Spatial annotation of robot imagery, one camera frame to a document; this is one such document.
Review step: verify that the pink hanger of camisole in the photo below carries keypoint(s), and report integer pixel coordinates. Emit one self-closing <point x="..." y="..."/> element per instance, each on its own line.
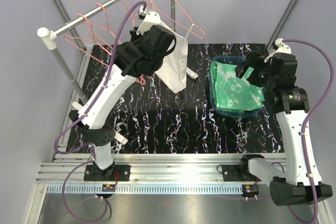
<point x="181" y="11"/>

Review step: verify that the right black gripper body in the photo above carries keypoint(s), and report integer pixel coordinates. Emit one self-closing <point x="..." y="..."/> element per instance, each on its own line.
<point x="261" y="73"/>

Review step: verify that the blue transparent plastic basket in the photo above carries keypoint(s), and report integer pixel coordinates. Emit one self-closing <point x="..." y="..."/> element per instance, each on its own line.
<point x="233" y="60"/>

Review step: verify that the green tie-dye trousers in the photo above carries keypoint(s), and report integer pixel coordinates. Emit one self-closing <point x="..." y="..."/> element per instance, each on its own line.
<point x="231" y="93"/>

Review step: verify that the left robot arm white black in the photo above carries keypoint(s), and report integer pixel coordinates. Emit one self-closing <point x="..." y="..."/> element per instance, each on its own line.
<point x="142" y="55"/>

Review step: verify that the metal clothes rack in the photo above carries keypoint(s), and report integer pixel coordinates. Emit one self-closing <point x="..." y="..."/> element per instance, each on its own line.
<point x="48" y="36"/>

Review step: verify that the pink hanger of black trousers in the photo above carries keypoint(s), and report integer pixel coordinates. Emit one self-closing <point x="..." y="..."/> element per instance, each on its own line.
<point x="71" y="39"/>

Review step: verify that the aluminium mounting rail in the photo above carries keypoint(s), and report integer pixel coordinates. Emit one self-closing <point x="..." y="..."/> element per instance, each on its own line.
<point x="152" y="174"/>

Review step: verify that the white camisole top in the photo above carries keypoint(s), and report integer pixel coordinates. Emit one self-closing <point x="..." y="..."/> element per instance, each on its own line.
<point x="174" y="66"/>

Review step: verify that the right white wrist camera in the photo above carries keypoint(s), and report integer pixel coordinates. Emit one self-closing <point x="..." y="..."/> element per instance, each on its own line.
<point x="281" y="48"/>

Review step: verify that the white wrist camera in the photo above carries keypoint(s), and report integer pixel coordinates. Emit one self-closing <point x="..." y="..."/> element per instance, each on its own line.
<point x="150" y="18"/>
<point x="281" y="48"/>

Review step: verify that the pink hanger of magenta trousers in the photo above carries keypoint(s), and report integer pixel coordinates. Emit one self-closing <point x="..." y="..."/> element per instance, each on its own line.
<point x="99" y="27"/>

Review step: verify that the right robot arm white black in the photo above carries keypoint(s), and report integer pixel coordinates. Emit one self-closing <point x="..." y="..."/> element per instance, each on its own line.
<point x="301" y="183"/>

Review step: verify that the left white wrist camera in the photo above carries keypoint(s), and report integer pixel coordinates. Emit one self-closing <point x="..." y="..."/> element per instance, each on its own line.
<point x="150" y="18"/>

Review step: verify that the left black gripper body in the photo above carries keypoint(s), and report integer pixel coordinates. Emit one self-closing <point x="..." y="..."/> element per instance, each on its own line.
<point x="136" y="36"/>

